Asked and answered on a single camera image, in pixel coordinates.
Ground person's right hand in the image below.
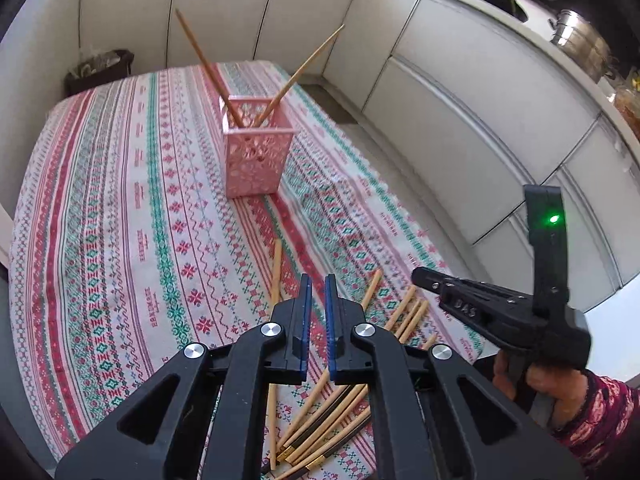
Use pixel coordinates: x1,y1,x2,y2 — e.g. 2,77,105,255
492,350,592,432

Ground person's right forearm patterned sleeve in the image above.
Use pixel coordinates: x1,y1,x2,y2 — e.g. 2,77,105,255
550,372,640,463

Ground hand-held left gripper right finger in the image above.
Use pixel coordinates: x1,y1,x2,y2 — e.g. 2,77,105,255
324,274,586,480

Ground stainless steel steamer pot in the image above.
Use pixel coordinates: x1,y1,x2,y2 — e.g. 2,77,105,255
548,8,618,82

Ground pink plastic utensil holder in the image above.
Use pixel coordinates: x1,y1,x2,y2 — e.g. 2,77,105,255
220,95,296,198

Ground orange snack bag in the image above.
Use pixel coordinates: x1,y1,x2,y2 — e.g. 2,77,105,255
612,82,640,141

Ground white kitchen cabinets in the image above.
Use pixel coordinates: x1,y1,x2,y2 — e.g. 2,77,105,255
75,0,640,301

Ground black trash bin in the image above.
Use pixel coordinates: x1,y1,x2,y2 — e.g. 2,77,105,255
65,49,135,97

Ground striped patterned tablecloth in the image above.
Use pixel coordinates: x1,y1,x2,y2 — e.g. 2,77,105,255
9,60,483,466

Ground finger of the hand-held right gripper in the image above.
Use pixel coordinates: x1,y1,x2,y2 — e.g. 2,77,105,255
411,266,453,302

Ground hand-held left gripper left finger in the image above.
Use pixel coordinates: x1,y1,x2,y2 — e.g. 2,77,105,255
54,274,313,480

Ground bunch of wooden chopsticks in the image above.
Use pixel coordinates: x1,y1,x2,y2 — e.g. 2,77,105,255
262,239,441,480

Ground plain wooden chopstick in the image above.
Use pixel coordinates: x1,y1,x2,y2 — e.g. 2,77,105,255
174,8,246,130
254,24,347,128

